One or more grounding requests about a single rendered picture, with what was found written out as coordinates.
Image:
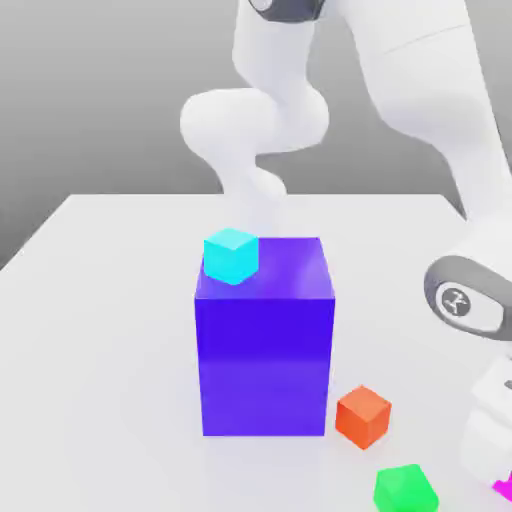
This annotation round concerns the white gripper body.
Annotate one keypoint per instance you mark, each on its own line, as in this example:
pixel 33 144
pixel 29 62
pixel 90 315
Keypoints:
pixel 488 444

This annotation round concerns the small magenta cube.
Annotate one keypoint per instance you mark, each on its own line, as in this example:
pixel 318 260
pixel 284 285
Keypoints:
pixel 504 488

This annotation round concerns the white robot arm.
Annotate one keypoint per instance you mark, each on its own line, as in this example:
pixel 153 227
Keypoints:
pixel 280 120

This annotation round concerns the small green cube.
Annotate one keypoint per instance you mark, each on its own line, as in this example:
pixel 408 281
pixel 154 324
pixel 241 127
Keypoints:
pixel 404 490

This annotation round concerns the small orange cube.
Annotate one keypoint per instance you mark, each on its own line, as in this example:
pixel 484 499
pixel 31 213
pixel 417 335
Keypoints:
pixel 362 418

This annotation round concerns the small cyan cube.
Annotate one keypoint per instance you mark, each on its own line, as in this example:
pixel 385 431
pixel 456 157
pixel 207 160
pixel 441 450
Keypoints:
pixel 230 258

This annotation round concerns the large blue box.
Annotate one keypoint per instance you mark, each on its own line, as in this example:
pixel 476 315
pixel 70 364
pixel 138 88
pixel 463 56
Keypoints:
pixel 264 360

